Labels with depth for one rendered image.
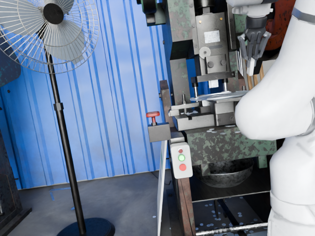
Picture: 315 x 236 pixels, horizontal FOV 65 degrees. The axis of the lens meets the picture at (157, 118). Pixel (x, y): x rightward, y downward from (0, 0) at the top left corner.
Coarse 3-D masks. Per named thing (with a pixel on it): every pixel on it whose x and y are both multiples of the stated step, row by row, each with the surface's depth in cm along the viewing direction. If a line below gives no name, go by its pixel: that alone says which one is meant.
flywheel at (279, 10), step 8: (280, 0) 120; (288, 0) 114; (280, 8) 121; (288, 8) 115; (280, 16) 122; (288, 16) 116; (272, 24) 131; (280, 24) 123; (288, 24) 110; (272, 32) 132; (280, 32) 118; (272, 40) 126; (280, 40) 119; (272, 48) 128; (280, 48) 124
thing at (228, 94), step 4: (224, 92) 130; (228, 92) 129; (232, 92) 128; (236, 92) 125; (240, 92) 121; (244, 92) 118; (196, 96) 128; (200, 96) 129; (204, 96) 126; (208, 96) 116; (212, 96) 113; (216, 96) 112; (220, 96) 111; (224, 96) 110; (228, 96) 103; (232, 96) 103; (236, 96) 103; (192, 100) 114; (196, 100) 110; (200, 100) 108; (204, 100) 108
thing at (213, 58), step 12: (204, 24) 117; (216, 24) 117; (204, 36) 117; (216, 36) 117; (204, 48) 117; (216, 48) 118; (204, 60) 118; (216, 60) 116; (228, 60) 119; (204, 72) 120; (216, 72) 117
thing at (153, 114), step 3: (153, 111) 109; (156, 111) 108; (147, 114) 104; (150, 114) 104; (153, 114) 104; (156, 114) 104; (159, 114) 105; (147, 117) 104; (153, 117) 107; (153, 120) 107
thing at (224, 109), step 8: (240, 96) 102; (216, 104) 112; (224, 104) 112; (232, 104) 112; (216, 112) 113; (224, 112) 113; (232, 112) 113; (216, 120) 113; (224, 120) 113; (232, 120) 113
